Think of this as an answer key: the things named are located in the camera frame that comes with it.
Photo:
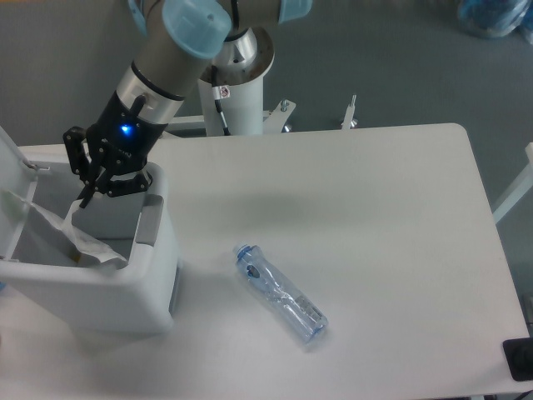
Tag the blue plastic bag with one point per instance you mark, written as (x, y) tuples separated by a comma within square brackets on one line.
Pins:
[(491, 19)]

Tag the clear crushed plastic bottle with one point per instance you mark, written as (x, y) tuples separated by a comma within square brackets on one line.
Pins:
[(305, 319)]

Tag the black device at table edge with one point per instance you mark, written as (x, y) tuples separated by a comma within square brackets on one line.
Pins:
[(518, 354)]

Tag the white frame post right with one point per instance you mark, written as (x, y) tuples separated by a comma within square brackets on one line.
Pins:
[(518, 188)]

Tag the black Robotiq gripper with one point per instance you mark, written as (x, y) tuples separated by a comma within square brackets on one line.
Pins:
[(116, 144)]

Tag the white plastic packaging bag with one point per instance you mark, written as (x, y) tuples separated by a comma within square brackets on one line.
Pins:
[(83, 242)]

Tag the white trash can with lid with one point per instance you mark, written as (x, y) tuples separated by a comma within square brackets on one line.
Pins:
[(43, 265)]

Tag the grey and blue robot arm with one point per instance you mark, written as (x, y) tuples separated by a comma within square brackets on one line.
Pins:
[(184, 38)]

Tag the white pedestal base frame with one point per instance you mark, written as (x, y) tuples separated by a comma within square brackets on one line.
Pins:
[(273, 121)]

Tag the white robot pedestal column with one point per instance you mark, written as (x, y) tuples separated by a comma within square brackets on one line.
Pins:
[(233, 82)]

